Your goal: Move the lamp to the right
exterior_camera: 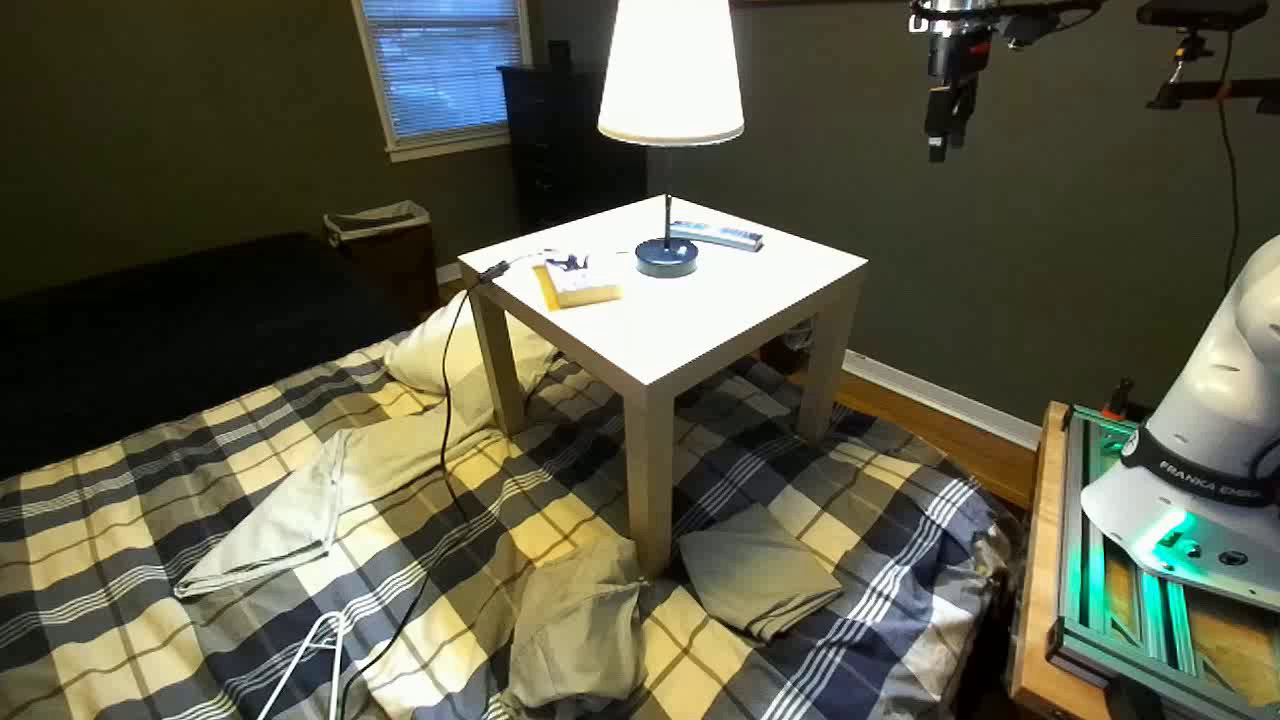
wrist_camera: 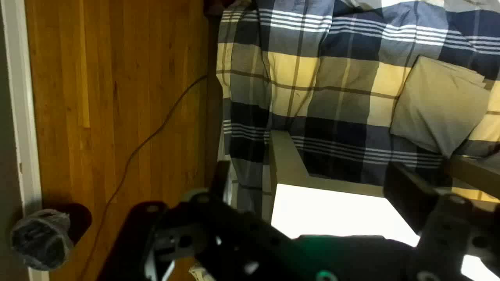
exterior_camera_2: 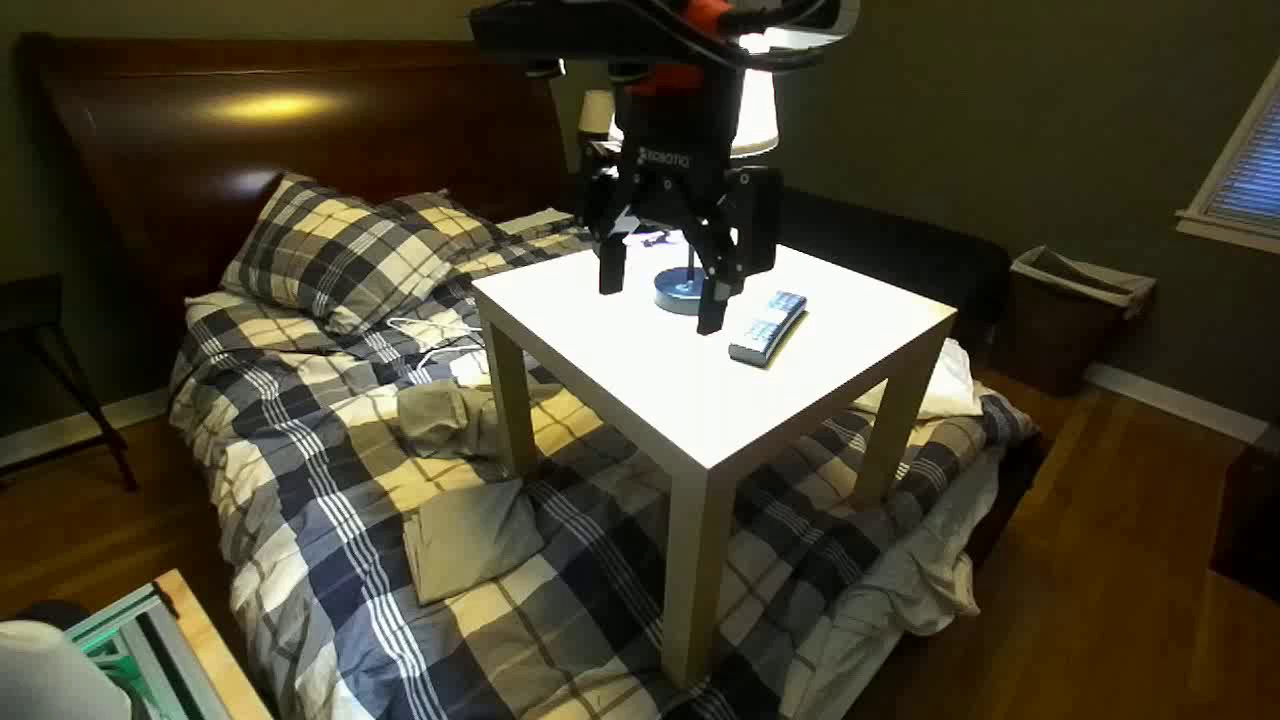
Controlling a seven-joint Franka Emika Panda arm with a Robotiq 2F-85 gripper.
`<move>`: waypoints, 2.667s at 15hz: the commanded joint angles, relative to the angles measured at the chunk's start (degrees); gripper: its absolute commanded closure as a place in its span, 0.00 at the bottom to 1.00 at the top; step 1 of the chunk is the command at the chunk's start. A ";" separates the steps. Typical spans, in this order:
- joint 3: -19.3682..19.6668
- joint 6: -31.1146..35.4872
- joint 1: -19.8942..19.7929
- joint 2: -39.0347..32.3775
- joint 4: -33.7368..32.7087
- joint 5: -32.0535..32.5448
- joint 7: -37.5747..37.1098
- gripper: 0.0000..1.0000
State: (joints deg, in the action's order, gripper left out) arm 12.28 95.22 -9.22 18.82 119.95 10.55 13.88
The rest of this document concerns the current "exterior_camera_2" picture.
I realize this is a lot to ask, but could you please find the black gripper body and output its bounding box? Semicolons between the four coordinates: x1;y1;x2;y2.
613;94;743;229

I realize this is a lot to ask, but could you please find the black lamp with white shade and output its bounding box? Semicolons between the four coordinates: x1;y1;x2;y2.
571;57;789;319

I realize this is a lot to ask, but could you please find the red and white printed box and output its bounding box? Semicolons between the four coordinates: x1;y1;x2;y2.
725;290;814;374

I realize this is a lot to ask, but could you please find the white square side table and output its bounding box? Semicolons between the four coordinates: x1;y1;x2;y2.
468;225;960;691

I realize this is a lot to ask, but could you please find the black bench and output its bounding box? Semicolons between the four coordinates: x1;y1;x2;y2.
778;186;1013;364

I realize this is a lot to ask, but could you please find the white cushion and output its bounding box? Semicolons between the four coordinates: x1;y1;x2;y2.
853;335;987;423

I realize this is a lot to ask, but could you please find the plaid pillow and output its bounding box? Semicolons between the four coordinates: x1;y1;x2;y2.
215;167;506;340

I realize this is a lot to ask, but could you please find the brown wicker basket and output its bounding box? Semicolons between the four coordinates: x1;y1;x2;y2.
1003;241;1162;402

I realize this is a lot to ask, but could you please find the white bed sheet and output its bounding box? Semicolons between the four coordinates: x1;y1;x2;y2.
778;446;1015;720

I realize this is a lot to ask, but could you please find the dark wooden headboard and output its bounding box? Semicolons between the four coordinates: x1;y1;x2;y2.
17;31;592;335

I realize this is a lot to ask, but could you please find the light wooden plank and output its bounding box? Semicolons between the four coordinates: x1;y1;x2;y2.
153;569;276;720

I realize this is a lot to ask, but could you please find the dark small side table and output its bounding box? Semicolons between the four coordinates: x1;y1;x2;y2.
0;273;143;495

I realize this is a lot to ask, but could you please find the dark wooden furniture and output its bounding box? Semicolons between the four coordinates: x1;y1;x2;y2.
1209;423;1280;604

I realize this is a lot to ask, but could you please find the green framed box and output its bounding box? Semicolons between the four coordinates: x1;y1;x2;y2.
64;586;234;720

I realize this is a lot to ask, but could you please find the white rounded object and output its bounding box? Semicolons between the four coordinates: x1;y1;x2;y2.
0;616;138;720

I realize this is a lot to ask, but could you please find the window with white frame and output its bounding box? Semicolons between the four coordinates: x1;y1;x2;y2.
1171;57;1280;257

